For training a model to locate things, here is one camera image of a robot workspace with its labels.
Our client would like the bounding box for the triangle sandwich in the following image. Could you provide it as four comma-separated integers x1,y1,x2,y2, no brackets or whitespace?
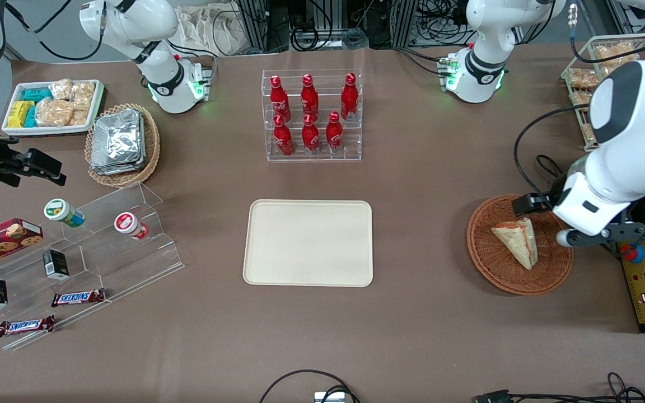
490,217,539,271

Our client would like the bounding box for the white rectangular snack tray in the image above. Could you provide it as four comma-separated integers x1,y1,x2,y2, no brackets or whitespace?
1,79,105,137

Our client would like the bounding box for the round brown wicker basket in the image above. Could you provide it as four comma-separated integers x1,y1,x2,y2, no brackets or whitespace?
466,194,574,297

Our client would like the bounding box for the light wicker basket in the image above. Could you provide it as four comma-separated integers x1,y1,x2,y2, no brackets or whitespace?
85,103,161,189

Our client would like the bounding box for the beige plastic tray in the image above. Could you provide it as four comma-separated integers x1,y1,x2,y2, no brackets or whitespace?
242,199,374,288

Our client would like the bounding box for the green-lid cup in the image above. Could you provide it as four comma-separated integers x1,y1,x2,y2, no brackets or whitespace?
43,198,86,228

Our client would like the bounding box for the yellow snack pack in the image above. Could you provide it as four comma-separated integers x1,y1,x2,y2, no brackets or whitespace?
7,100,33,129

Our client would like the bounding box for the silver foil packet stack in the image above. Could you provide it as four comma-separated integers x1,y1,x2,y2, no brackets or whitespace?
91,109,146,176

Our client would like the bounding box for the red-lid cup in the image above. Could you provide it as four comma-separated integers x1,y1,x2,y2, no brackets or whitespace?
114,212,150,241

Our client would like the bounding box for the clear acrylic step shelf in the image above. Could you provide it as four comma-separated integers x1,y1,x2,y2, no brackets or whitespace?
0,181,185,352

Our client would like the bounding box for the Snickers chocolate bar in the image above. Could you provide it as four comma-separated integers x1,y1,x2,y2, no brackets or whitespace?
50,288,106,308
0,315,56,338

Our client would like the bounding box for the clear acrylic bottle rack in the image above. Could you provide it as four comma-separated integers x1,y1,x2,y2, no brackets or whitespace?
261,68,363,163

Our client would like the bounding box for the red cola bottle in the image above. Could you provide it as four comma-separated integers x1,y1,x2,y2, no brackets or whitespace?
325,110,345,154
300,73,320,118
270,75,292,121
273,114,295,157
340,72,359,121
301,113,321,155

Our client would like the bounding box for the beige cloth bag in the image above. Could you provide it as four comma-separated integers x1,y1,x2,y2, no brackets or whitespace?
175,4,246,57

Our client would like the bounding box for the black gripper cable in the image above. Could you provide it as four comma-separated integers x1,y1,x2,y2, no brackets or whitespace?
513,103,593,196

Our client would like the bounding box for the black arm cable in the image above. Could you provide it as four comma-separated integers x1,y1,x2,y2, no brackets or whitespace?
4,0,106,62

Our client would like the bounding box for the white wire basket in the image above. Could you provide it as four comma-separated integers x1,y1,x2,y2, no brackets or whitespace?
560,32,645,153

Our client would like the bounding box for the black cable with metal plug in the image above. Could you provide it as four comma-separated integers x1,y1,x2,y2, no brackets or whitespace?
565,3,645,64

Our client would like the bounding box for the black cable with connector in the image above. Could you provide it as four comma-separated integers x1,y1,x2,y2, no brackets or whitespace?
473,372,645,403

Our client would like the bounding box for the black cable bundle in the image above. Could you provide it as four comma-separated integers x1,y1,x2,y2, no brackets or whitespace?
288,0,369,52

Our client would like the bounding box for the black looped cable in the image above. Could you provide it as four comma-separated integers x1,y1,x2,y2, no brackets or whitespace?
259,369,361,403

